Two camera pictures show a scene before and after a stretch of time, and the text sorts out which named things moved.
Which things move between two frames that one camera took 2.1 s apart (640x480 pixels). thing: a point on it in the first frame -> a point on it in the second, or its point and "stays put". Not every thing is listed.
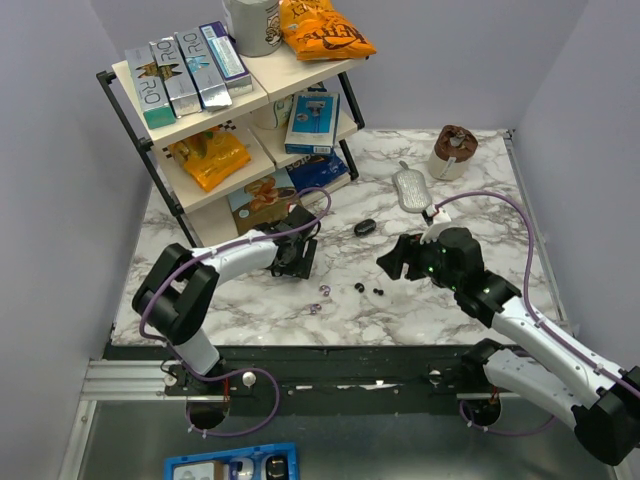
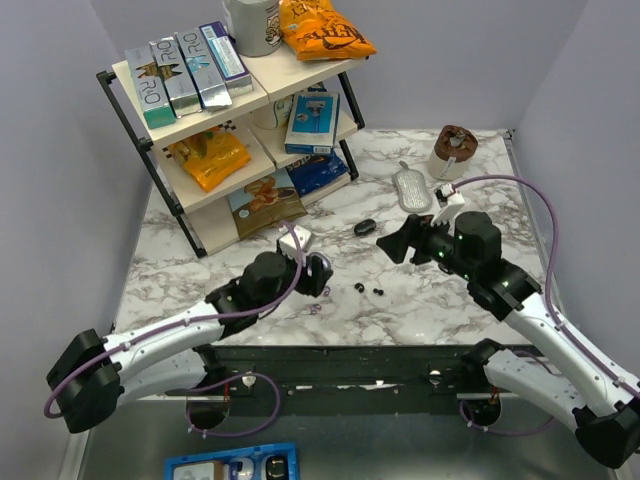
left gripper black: (301, 269) -> (313, 285)
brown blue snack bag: (264, 201) stays put
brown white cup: (453, 150) stays put
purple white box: (228, 63) stays put
